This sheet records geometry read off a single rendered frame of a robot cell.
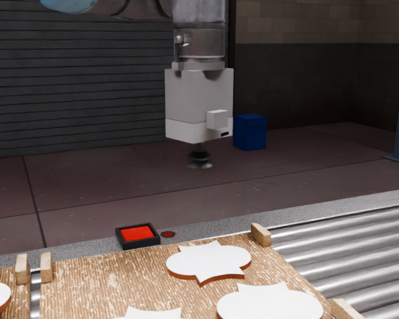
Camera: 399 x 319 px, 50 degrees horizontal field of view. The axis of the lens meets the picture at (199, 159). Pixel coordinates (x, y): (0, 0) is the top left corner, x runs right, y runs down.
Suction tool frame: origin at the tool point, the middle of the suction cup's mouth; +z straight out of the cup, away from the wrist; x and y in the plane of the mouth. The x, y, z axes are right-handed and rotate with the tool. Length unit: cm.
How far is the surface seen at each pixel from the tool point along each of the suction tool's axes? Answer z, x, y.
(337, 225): 20.4, -4.7, 37.5
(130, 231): 18.9, 21.2, 0.5
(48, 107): 57, 434, 168
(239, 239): 18.3, 2.7, 13.1
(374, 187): 112, 112, 326
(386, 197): 20, -5, 62
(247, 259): 17.2, -4.9, 6.8
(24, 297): 18.3, 11.9, -25.1
